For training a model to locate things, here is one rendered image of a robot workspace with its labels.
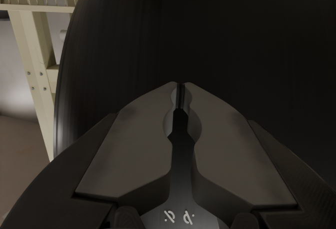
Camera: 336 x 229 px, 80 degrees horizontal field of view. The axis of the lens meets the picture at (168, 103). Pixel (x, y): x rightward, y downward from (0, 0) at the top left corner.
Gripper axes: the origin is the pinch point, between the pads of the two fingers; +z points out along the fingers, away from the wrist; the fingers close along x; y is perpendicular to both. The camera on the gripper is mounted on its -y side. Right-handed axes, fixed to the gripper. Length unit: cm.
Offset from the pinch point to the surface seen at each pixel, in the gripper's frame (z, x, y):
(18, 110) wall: 376, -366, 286
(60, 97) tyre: 3.6, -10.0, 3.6
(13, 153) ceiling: 252, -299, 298
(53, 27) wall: 362, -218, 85
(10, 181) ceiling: 187, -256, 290
